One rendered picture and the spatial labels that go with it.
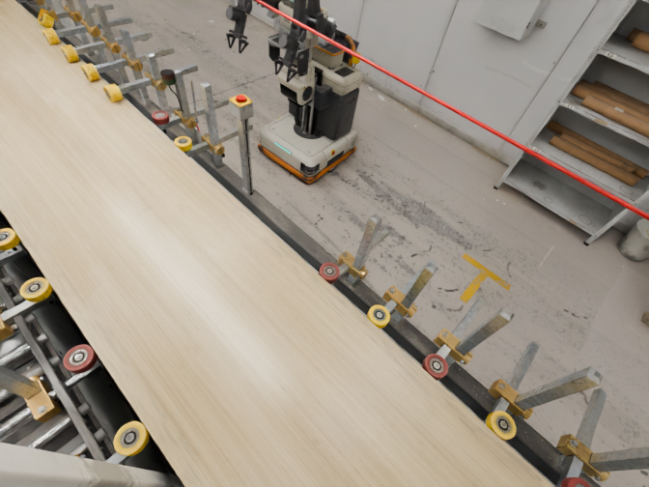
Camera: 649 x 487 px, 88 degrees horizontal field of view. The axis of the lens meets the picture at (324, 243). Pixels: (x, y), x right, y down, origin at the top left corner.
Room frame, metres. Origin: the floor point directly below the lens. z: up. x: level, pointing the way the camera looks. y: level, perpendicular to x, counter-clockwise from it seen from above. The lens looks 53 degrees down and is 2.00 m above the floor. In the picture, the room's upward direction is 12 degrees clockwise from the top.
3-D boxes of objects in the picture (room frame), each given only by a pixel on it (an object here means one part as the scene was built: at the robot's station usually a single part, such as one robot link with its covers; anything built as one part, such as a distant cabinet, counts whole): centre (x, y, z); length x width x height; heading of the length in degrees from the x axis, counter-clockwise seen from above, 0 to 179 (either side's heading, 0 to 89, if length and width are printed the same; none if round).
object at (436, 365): (0.42, -0.45, 0.85); 0.08 x 0.08 x 0.11
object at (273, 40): (2.24, 0.47, 0.99); 0.28 x 0.16 x 0.22; 59
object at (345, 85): (2.57, 0.27, 0.59); 0.55 x 0.34 x 0.83; 59
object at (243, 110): (1.23, 0.45, 1.18); 0.07 x 0.07 x 0.08; 55
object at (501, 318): (0.52, -0.57, 0.92); 0.04 x 0.04 x 0.48; 55
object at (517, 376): (0.44, -0.77, 0.81); 0.43 x 0.03 x 0.04; 145
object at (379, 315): (0.57, -0.25, 0.85); 0.08 x 0.08 x 0.11
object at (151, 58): (1.66, 1.08, 0.86); 0.04 x 0.04 x 0.48; 55
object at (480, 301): (0.59, -0.57, 0.83); 0.43 x 0.03 x 0.04; 145
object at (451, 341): (0.54, -0.55, 0.83); 0.14 x 0.06 x 0.05; 55
